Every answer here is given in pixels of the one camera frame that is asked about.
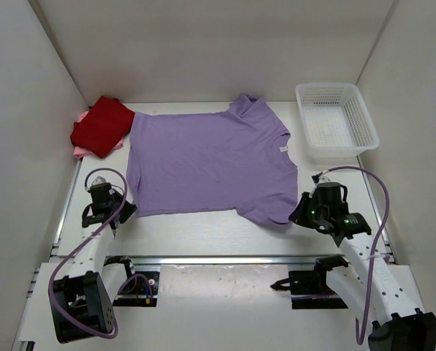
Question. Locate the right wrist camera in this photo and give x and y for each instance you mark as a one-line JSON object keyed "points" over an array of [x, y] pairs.
{"points": [[320, 178]]}

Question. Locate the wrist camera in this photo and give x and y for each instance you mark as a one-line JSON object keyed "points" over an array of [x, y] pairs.
{"points": [[98, 180], [320, 178]]}

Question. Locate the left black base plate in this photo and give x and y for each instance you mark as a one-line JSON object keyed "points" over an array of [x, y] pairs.
{"points": [[137, 294]]}

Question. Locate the red t shirt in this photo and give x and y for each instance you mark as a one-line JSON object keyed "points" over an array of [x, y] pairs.
{"points": [[107, 122]]}

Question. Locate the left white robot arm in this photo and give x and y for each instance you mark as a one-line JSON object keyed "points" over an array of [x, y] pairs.
{"points": [[81, 301]]}

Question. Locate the lavender t shirt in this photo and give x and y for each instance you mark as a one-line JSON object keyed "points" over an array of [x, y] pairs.
{"points": [[236, 159]]}

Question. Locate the pink t shirt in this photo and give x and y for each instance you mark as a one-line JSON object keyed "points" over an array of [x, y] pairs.
{"points": [[80, 152]]}

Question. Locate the white plastic basket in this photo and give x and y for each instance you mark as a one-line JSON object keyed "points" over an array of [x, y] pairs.
{"points": [[336, 122]]}

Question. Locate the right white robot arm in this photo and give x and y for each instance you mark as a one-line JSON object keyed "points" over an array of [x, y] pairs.
{"points": [[360, 276]]}

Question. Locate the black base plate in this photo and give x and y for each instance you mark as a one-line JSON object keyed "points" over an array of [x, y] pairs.
{"points": [[137, 294], [308, 289]]}

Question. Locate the aluminium rail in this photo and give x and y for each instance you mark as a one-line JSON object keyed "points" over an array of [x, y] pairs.
{"points": [[227, 260]]}

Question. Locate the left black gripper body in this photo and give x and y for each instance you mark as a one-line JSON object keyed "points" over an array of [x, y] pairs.
{"points": [[118, 202]]}

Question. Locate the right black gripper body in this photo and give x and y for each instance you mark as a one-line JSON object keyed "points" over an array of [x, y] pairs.
{"points": [[320, 212]]}

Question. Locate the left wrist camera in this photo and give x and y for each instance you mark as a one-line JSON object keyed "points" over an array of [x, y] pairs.
{"points": [[98, 180]]}

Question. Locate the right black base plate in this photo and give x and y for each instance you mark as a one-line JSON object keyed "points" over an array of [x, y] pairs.
{"points": [[308, 289]]}

